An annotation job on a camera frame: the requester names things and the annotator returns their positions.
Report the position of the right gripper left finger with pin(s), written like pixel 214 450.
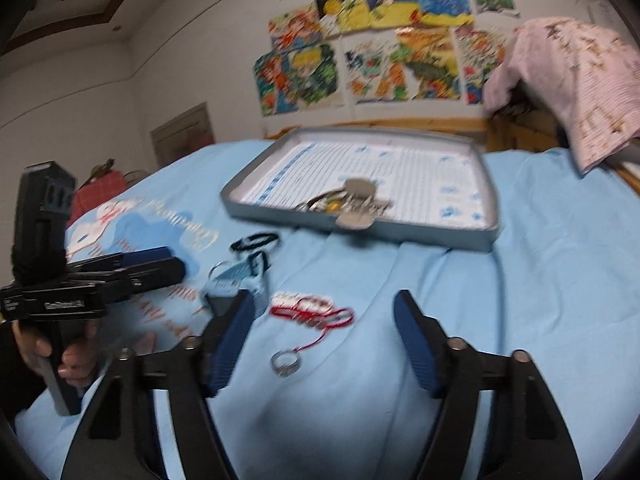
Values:
pixel 117 437

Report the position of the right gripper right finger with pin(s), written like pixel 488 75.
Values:
pixel 527 436

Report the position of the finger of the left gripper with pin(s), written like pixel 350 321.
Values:
pixel 140 255
pixel 116 278

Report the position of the beaded keychain charm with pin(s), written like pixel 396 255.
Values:
pixel 330 201

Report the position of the beige claw hair clip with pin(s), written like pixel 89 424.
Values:
pixel 362 206

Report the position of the red checkered cloth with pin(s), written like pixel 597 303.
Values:
pixel 96 193

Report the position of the brown wooden door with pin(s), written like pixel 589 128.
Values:
pixel 182 135

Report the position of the grey shallow tray box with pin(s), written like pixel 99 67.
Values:
pixel 391 184

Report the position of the wooden bed headboard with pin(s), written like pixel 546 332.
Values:
pixel 493 134

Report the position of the pink floral blanket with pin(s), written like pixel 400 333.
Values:
pixel 586 76

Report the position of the children's drawings on wall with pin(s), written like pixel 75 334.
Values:
pixel 329 52

